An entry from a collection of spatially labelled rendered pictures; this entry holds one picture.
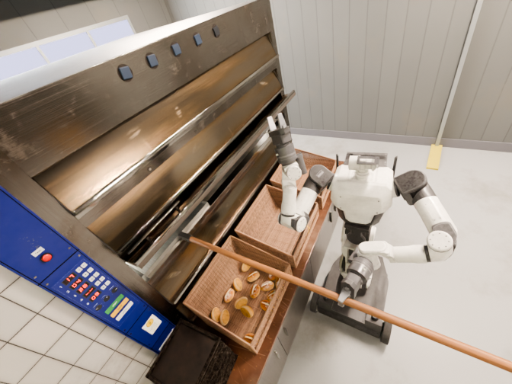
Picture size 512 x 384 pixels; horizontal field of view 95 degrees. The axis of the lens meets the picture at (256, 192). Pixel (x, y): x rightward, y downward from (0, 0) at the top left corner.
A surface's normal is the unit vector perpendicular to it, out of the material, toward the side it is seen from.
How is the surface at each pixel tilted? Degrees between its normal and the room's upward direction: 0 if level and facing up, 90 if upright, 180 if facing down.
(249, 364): 0
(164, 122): 70
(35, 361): 90
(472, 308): 0
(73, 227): 90
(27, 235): 90
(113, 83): 90
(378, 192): 45
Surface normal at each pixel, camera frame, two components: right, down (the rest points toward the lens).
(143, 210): 0.72, -0.10
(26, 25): 0.82, 0.21
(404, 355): -0.24, -0.73
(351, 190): -0.45, -0.04
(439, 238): -0.58, -0.43
